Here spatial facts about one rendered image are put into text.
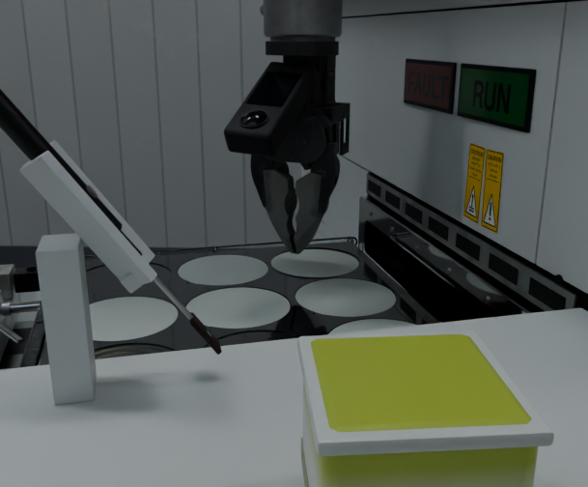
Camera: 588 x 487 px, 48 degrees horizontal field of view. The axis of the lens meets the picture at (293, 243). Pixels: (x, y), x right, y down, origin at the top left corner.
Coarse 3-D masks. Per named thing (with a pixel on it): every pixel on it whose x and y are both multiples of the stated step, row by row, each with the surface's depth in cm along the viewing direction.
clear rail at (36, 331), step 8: (40, 304) 63; (40, 312) 61; (32, 328) 58; (40, 328) 58; (32, 336) 56; (40, 336) 56; (32, 344) 55; (40, 344) 55; (24, 352) 54; (32, 352) 53; (40, 352) 54; (24, 360) 52; (32, 360) 52
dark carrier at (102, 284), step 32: (160, 256) 77; (192, 256) 77; (256, 256) 77; (352, 256) 78; (96, 288) 68; (192, 288) 68; (224, 288) 68; (288, 288) 68; (288, 320) 60; (320, 320) 60; (352, 320) 60; (416, 320) 60; (96, 352) 54; (128, 352) 54; (160, 352) 54
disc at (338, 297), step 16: (304, 288) 68; (320, 288) 68; (336, 288) 68; (352, 288) 68; (368, 288) 68; (384, 288) 68; (304, 304) 64; (320, 304) 64; (336, 304) 64; (352, 304) 64; (368, 304) 64; (384, 304) 64
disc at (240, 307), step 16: (240, 288) 68; (256, 288) 68; (192, 304) 64; (208, 304) 64; (224, 304) 64; (240, 304) 64; (256, 304) 64; (272, 304) 64; (288, 304) 64; (208, 320) 60; (224, 320) 60; (240, 320) 60; (256, 320) 60; (272, 320) 60
